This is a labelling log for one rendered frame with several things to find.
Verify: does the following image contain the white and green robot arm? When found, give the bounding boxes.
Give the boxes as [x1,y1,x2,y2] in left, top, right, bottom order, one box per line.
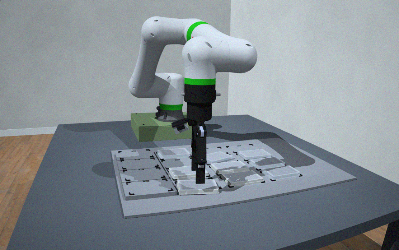
[128,16,257,134]

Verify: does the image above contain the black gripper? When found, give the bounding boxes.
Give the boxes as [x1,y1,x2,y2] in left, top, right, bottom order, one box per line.
[187,103,212,184]

